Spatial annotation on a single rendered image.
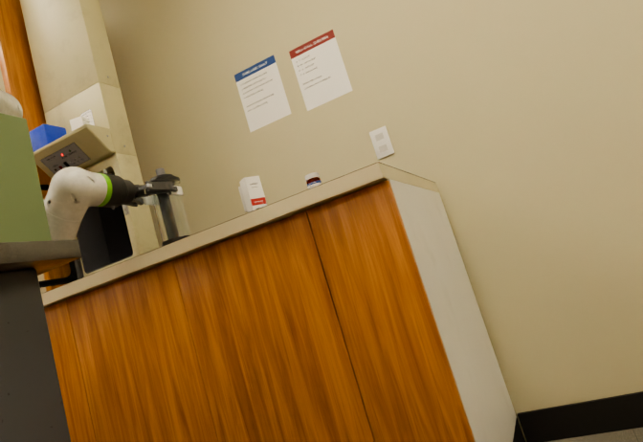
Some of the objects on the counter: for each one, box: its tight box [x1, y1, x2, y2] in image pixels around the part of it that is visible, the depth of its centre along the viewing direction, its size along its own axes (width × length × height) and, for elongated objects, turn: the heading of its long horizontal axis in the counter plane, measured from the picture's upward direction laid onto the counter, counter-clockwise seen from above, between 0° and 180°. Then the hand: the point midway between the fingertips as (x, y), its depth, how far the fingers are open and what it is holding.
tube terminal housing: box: [44, 82, 159, 276], centre depth 211 cm, size 25×32×77 cm
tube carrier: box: [150, 176, 191, 242], centre depth 163 cm, size 11×11×21 cm
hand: (165, 195), depth 164 cm, fingers closed on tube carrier, 9 cm apart
